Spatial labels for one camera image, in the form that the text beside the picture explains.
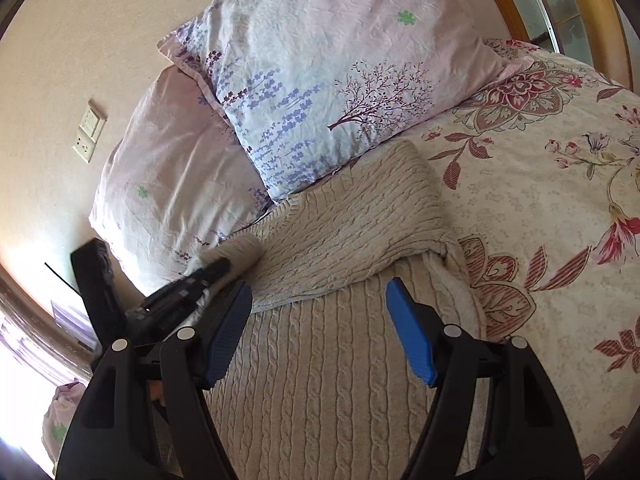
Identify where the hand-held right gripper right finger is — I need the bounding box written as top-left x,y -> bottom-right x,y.
385,277 -> 586,480

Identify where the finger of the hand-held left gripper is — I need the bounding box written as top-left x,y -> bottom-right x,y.
142,257 -> 232,311
124,295 -> 211,347

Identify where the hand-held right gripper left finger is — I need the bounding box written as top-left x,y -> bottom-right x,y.
54,280 -> 253,480

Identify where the beige cable knit sweater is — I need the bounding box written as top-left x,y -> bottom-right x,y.
167,140 -> 493,480

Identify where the pink pillow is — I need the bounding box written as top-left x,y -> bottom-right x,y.
89,65 -> 275,297

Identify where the pink floral cloth bundle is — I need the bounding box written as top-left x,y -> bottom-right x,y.
41,381 -> 87,473

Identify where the floral bed sheet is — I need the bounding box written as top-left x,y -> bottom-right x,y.
345,37 -> 640,480

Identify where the tree print pillow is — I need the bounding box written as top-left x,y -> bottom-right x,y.
157,0 -> 536,201

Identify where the glass door panel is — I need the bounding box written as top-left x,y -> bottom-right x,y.
492,0 -> 603,56

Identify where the brown wooden window frame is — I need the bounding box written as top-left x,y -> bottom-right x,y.
0,260 -> 98,391

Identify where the white wall socket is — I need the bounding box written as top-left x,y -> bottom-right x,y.
72,127 -> 102,163

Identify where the white wall switch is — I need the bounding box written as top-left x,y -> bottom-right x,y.
81,100 -> 108,136

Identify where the wooden headboard frame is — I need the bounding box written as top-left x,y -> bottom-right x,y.
470,0 -> 632,88

